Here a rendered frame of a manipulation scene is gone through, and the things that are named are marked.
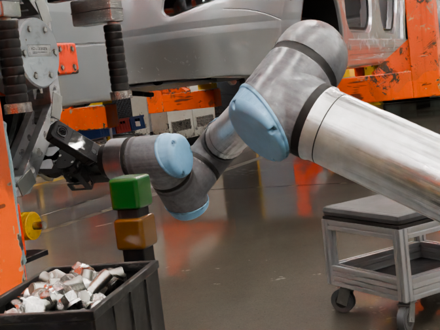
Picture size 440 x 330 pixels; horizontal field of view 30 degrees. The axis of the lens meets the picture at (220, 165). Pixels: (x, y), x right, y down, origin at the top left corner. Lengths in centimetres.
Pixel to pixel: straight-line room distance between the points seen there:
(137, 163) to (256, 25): 244
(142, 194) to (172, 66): 303
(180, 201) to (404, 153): 71
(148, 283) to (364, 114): 41
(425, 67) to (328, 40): 368
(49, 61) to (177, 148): 31
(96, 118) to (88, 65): 347
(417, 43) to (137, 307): 415
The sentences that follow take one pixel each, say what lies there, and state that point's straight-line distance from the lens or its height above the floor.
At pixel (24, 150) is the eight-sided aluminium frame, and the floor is 66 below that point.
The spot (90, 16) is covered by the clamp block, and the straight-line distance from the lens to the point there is 165.
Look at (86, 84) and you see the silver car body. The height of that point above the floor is 79.
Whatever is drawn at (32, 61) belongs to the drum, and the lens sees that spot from 151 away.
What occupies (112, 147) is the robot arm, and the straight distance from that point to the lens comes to 169.
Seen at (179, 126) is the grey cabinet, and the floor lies 26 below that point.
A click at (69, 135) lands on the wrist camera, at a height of 69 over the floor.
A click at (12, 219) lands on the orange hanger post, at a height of 62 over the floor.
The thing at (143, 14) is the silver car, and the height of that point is 111.
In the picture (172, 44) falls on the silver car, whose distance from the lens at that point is 399.
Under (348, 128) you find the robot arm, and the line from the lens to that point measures 115.
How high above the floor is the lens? 77
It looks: 6 degrees down
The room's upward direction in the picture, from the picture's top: 7 degrees counter-clockwise
